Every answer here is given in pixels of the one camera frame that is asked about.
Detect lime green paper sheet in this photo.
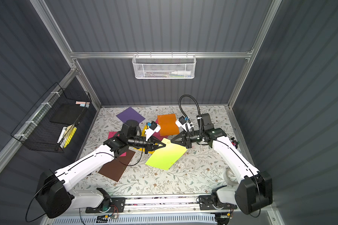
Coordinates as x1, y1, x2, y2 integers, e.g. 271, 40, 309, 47
145, 138, 187, 170

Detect purple paper sheet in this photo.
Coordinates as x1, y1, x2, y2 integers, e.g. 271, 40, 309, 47
116, 107, 145, 123

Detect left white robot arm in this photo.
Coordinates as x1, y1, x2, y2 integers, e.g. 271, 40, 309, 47
35, 120, 166, 218

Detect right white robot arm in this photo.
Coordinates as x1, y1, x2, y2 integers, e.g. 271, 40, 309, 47
171, 113, 273, 215

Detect magenta paper sheet centre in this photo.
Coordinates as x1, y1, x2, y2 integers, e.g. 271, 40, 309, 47
153, 119, 169, 141

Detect magenta paper sheet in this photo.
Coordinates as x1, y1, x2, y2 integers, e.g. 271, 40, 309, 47
153, 119, 169, 141
108, 132, 127, 157

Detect yellow paper sheet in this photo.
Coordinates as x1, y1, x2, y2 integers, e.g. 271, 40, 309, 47
138, 125, 154, 154

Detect orange paper sheet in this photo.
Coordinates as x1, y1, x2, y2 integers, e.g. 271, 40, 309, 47
158, 113, 180, 137

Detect magenta paper sheet left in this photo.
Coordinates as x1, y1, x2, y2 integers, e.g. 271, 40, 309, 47
108, 132, 127, 157

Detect brown paper sheet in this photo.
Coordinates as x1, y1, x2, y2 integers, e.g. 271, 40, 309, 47
98, 150, 135, 182

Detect clear tape roll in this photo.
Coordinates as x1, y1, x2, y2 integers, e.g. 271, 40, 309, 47
223, 167, 239, 186

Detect white glue bottle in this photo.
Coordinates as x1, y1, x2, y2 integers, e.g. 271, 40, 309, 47
171, 70, 191, 77

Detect yellow highlighter markers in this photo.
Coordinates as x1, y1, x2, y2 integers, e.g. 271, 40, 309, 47
61, 125, 77, 149

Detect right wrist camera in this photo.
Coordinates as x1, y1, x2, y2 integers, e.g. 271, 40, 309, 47
175, 116, 192, 132

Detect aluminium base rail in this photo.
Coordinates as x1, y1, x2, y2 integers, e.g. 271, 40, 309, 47
41, 194, 284, 225

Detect white wire mesh basket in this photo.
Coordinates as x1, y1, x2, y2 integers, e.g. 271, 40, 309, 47
132, 54, 197, 79

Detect black wire basket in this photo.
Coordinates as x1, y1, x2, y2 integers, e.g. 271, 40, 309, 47
11, 85, 92, 153

